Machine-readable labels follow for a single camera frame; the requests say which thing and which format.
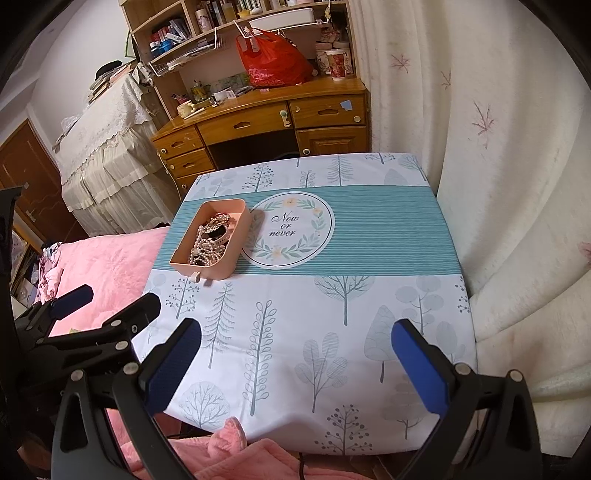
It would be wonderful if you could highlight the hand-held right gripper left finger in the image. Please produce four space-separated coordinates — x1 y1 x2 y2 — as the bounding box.
51 318 204 480

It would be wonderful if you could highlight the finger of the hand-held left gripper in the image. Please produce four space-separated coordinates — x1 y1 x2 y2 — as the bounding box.
14 284 95 342
34 293 162 384

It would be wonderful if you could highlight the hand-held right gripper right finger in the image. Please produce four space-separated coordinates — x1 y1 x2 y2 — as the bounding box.
391 318 543 480

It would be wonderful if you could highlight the white pearl necklace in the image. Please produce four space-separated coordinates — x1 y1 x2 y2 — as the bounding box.
189 224 227 266

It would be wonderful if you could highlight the pink plastic jewelry box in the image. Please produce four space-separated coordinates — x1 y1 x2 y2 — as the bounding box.
168 198 252 284

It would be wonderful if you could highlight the pink blanket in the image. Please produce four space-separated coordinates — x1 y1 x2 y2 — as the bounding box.
39 226 185 352

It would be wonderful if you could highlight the pink fleece clothing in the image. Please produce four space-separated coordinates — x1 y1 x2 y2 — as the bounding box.
106 415 379 480

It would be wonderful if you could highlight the brown wooden door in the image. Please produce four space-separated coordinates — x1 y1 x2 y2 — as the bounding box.
0 119 88 241

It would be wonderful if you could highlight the tree print teal tablecloth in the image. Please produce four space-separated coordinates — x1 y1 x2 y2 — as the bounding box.
131 152 478 457

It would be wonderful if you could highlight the white lace furniture cover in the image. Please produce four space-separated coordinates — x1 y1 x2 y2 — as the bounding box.
53 69 183 236

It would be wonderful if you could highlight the white floral curtain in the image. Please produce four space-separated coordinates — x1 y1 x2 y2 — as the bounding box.
346 0 591 457

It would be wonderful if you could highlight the wooden desk hutch shelf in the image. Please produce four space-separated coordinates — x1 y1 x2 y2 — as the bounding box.
117 0 365 112

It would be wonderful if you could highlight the stack of books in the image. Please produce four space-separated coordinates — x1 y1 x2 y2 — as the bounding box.
88 60 139 104

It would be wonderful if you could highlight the wooden desk with drawers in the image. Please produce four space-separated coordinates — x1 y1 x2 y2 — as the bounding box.
151 76 372 197

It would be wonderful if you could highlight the row of books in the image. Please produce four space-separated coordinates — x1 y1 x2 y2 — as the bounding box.
148 18 191 56

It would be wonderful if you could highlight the red plastic bag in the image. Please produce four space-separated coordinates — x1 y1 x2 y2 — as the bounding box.
236 28 315 88

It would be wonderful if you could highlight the row of bottles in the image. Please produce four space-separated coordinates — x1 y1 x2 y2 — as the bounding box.
196 0 265 27

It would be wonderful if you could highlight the floral paper cup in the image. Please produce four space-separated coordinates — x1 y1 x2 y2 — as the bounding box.
324 48 352 81

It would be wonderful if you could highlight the white plastic tray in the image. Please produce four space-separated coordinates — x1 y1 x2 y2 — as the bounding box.
249 7 320 34

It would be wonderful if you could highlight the white wire basket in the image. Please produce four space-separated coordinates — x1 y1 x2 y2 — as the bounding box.
148 28 221 78

